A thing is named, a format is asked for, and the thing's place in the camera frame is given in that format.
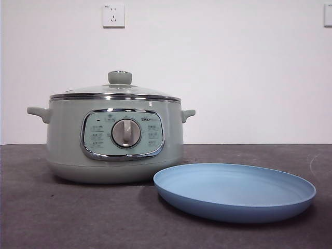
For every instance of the blue round plate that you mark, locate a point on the blue round plate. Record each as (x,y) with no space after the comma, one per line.
(233,192)

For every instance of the white wall power socket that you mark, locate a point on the white wall power socket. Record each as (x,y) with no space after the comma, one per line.
(114,16)

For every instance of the white wall switch plate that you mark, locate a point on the white wall switch plate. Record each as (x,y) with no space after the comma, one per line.
(328,15)

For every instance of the glass lid with green knob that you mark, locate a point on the glass lid with green knob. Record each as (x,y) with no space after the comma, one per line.
(119,77)

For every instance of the pale green electric steamer pot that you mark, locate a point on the pale green electric steamer pot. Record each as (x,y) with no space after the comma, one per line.
(67,145)

